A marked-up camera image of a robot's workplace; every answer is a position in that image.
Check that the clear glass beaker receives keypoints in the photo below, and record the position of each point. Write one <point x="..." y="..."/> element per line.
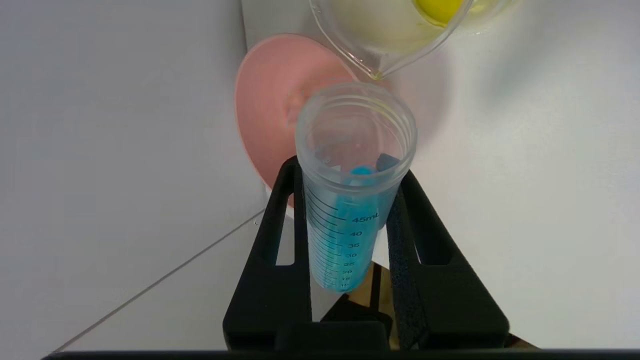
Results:
<point x="390" y="30"/>

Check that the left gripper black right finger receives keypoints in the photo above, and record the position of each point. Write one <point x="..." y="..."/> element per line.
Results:
<point x="445" y="300"/>

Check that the pink bowl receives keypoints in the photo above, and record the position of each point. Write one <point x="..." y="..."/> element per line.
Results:
<point x="270" y="110"/>

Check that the test tube with blue pigment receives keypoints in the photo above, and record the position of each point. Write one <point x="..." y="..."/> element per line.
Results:
<point x="345" y="240"/>

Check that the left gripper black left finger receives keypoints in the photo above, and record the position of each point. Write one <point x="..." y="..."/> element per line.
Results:
<point x="270" y="300"/>

